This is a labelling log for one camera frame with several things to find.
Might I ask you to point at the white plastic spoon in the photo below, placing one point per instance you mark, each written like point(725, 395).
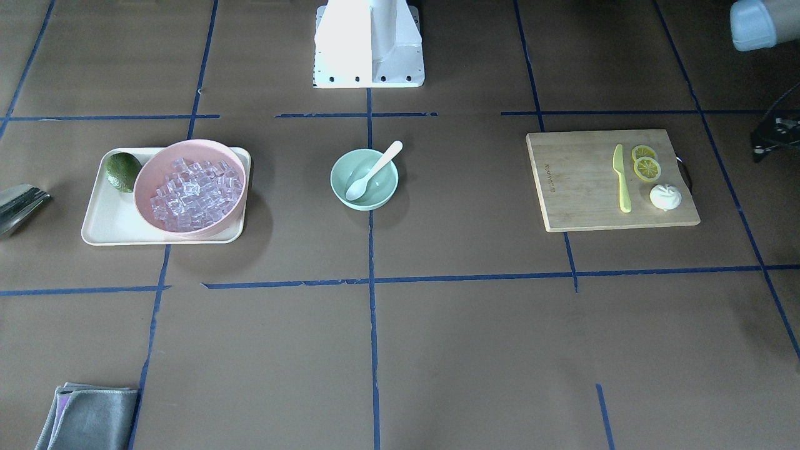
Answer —
point(358, 188)

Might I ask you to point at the mint green bowl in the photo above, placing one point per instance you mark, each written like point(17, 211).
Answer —
point(355, 164)

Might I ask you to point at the clear ice cubes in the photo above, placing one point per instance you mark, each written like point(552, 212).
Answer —
point(196, 195)

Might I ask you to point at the pink bowl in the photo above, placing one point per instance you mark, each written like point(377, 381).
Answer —
point(152, 176)

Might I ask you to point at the yellow plastic knife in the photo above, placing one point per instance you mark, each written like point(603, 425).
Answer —
point(618, 165)

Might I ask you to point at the upper lemon slice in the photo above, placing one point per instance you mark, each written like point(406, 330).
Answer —
point(643, 151)

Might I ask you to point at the lemon slice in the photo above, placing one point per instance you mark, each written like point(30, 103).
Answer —
point(643, 151)
point(647, 168)

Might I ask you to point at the lower lemon slice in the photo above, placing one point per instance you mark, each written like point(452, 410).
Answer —
point(647, 168)

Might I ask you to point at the green lime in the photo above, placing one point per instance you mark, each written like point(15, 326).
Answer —
point(121, 171)

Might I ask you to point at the cream plastic tray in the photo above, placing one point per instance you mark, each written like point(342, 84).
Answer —
point(112, 219)

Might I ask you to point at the grey folded cloth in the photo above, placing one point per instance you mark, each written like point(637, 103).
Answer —
point(85, 416)

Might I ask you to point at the stainless steel scoop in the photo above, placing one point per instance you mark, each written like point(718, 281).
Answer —
point(18, 203)

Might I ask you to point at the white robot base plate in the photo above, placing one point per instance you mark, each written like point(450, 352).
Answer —
point(368, 44)

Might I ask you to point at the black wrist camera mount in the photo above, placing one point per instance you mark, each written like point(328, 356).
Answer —
point(774, 134)

